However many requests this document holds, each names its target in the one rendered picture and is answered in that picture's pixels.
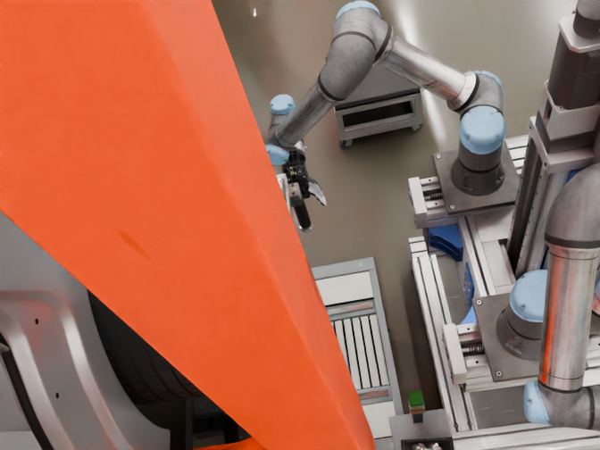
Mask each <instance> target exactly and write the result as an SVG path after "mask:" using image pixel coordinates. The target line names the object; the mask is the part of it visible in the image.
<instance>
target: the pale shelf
mask: <svg viewBox="0 0 600 450"><path fill-rule="evenodd" d="M388 418H389V424H390V429H391V434H392V439H393V444H394V449H395V450H402V448H401V439H416V438H444V437H451V432H450V429H449V425H448V421H447V417H446V410H445V409H438V410H433V411H426V412H425V413H424V414H423V420H424V423H418V424H413V418H412V415H411V414H410V413H409V414H404V415H397V416H391V417H388Z"/></svg>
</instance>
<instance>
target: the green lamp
mask: <svg viewBox="0 0 600 450"><path fill-rule="evenodd" d="M407 395H408V401H409V405H410V409H411V410H415V409H421V408H424V407H425V405H424V399H423V395H422V392H421V391H420V390H419V391H413V392H408V393H407Z"/></svg>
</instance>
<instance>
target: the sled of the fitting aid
mask: <svg viewBox="0 0 600 450"><path fill-rule="evenodd" d="M225 416H226V414H225V415H219V416H213V417H208V418H202V419H197V418H196V417H195V416H194V398H191V435H192V436H193V437H194V438H196V439H202V438H213V437H219V436H224V419H225Z"/></svg>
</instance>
